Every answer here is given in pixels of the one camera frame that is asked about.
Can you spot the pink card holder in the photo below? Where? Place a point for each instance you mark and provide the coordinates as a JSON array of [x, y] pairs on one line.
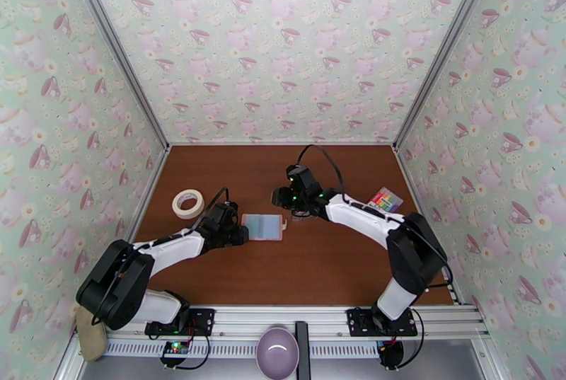
[[265, 228]]

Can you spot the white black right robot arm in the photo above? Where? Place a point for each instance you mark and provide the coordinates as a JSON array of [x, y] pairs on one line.
[[353, 215]]

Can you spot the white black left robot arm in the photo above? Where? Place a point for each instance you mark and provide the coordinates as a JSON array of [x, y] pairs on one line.
[[177, 250]]

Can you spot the masking tape roll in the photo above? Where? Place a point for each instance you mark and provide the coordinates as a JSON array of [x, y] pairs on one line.
[[188, 214]]

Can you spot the colourful sticky notes pack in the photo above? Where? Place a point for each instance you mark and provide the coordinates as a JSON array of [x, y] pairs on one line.
[[384, 201]]

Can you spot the small circuit board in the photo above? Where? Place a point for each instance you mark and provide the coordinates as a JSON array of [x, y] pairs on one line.
[[177, 349]]

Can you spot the purple bowl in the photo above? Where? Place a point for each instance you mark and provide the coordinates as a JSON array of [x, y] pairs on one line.
[[276, 361]]

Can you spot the aluminium back rail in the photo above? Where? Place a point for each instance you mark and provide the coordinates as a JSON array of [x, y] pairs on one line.
[[283, 143]]

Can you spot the aluminium side rail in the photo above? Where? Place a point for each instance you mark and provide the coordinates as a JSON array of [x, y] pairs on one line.
[[147, 197], [416, 197]]

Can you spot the aluminium front rail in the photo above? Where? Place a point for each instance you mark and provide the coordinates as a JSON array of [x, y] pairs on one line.
[[274, 314]]

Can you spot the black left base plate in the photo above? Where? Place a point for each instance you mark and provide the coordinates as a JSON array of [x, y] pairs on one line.
[[203, 319]]

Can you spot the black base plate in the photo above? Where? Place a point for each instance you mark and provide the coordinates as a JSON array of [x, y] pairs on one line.
[[203, 319], [358, 321]]

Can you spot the black upright post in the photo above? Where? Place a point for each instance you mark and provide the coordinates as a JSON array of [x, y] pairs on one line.
[[302, 348]]

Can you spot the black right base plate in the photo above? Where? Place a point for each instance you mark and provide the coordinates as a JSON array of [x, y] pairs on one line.
[[358, 321]]

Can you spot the aluminium corner post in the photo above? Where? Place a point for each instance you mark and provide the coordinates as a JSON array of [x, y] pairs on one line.
[[447, 42], [116, 42]]

